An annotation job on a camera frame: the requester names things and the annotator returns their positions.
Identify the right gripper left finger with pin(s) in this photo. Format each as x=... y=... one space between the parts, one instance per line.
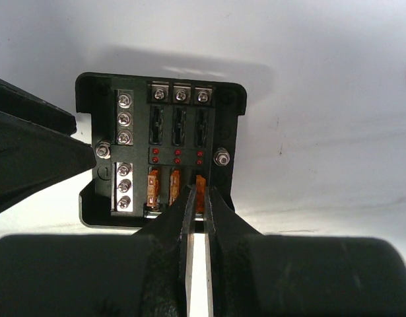
x=141 y=274

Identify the black fuse box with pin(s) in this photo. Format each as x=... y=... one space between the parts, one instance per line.
x=153 y=136

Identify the orange blade fuse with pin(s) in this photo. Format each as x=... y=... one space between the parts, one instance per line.
x=200 y=195

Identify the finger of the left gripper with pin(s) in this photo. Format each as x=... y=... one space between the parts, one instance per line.
x=33 y=158
x=21 y=104

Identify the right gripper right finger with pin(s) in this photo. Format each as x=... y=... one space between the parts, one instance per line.
x=254 y=274

